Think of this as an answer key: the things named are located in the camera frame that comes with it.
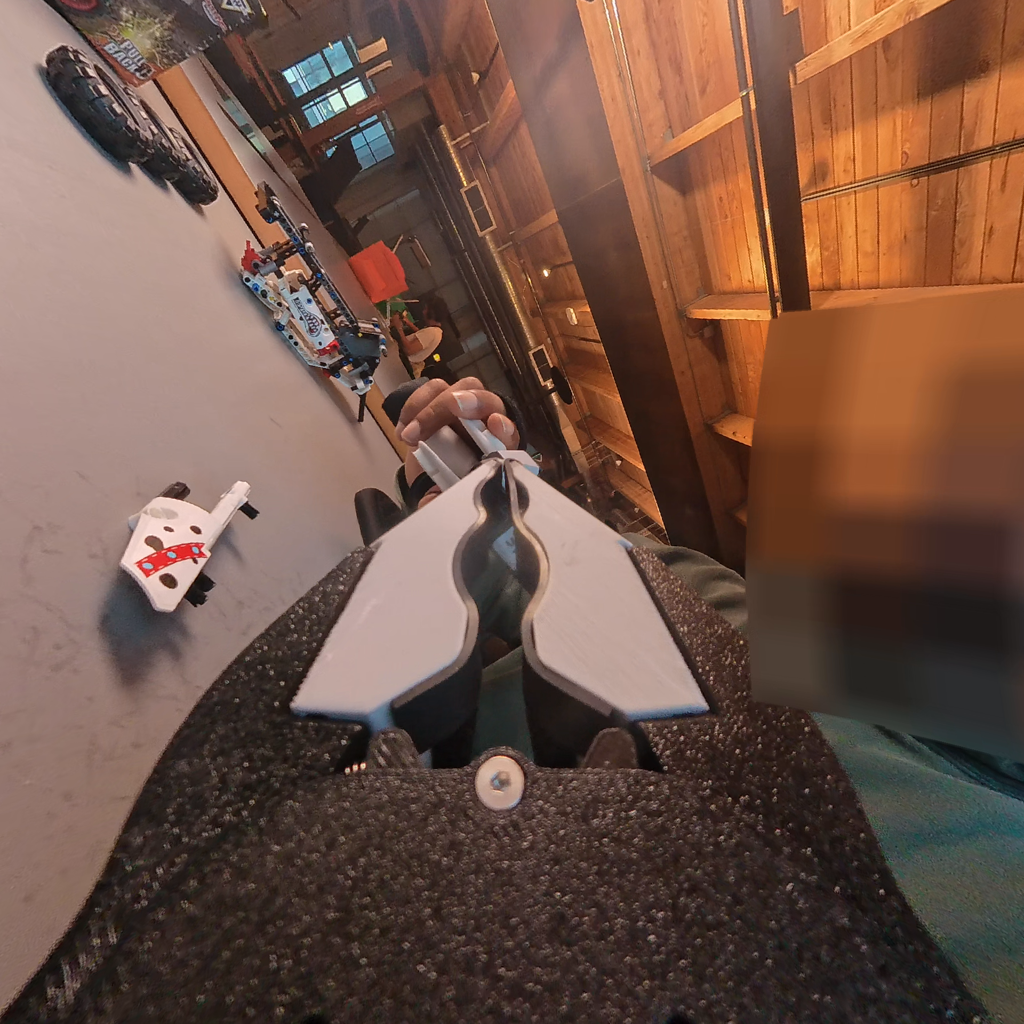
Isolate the person's right hand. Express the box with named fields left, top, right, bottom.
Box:
left=394, top=376, right=525, bottom=481

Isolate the orange crate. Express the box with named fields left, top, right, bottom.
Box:
left=348, top=244, right=409, bottom=303

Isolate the white spotted toy panel assembly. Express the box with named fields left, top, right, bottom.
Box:
left=120, top=480, right=261, bottom=613

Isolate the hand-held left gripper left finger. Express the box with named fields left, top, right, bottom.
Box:
left=290, top=466, right=507, bottom=733

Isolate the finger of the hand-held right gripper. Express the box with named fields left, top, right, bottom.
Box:
left=410, top=426, right=467, bottom=491
left=456, top=414, right=515, bottom=462

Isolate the printed toy set box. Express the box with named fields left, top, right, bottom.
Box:
left=44, top=0, right=269, bottom=85

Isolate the black toy tyre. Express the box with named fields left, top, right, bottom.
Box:
left=44, top=44, right=153, bottom=165
left=140, top=120, right=197, bottom=182
left=172, top=140, right=219, bottom=205

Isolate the partly built toy vehicle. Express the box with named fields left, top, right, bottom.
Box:
left=238, top=182, right=389, bottom=397

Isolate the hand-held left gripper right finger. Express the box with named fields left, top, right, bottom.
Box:
left=506, top=464, right=710, bottom=726

